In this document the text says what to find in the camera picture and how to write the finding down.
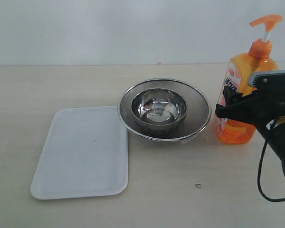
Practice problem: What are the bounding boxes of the steel mesh colander basin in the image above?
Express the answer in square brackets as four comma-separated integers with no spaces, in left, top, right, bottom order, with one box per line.
[117,78,211,144]

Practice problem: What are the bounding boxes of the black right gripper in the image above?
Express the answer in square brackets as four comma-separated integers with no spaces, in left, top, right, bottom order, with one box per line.
[215,84,285,126]

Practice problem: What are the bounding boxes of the small stainless steel bowl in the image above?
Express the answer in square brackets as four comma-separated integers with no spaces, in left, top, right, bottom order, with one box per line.
[131,87,188,131]

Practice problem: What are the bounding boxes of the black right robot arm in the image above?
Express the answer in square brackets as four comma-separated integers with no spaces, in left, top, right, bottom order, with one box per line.
[215,70,285,176]

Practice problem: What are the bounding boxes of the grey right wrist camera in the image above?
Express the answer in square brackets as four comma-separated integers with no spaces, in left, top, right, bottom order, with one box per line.
[247,70,285,88]

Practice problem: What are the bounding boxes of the orange pump soap bottle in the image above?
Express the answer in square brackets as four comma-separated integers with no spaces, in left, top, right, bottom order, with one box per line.
[213,14,283,144]

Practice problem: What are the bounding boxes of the white rectangular plastic tray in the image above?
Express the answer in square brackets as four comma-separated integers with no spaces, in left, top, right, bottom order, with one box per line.
[30,106,129,200]

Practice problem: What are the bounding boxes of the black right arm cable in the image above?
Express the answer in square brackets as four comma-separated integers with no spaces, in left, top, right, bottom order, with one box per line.
[256,104,285,203]

